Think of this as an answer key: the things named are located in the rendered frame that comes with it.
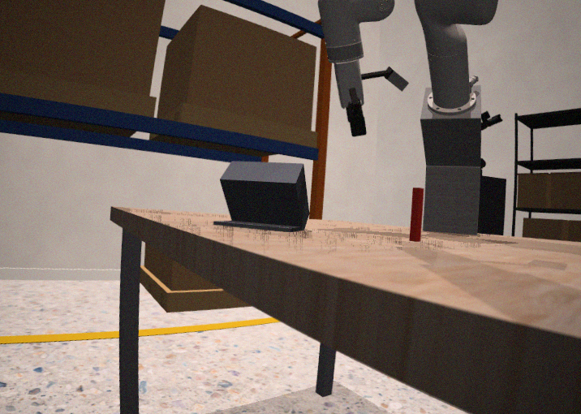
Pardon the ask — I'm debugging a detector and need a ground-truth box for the red rectangular peg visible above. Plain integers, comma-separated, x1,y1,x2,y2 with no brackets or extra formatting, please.
410,188,424,241

